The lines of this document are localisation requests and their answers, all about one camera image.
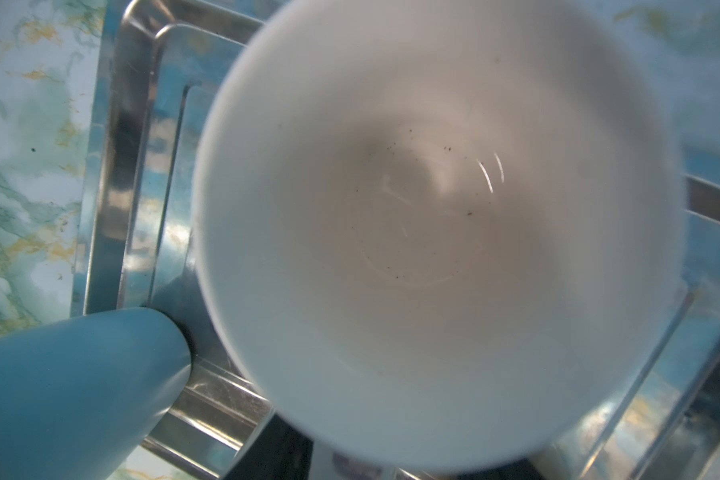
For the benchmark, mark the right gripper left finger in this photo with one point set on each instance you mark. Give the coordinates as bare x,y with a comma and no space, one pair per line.
278,452

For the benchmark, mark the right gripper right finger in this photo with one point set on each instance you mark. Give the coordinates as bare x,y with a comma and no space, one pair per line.
498,471

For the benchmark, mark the white mug blue handle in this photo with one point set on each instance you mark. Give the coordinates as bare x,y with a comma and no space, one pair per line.
78,396

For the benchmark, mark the metal tray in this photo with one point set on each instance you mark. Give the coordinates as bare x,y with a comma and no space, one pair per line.
160,65

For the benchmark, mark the purple mug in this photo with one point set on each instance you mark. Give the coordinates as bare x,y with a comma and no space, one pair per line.
435,234

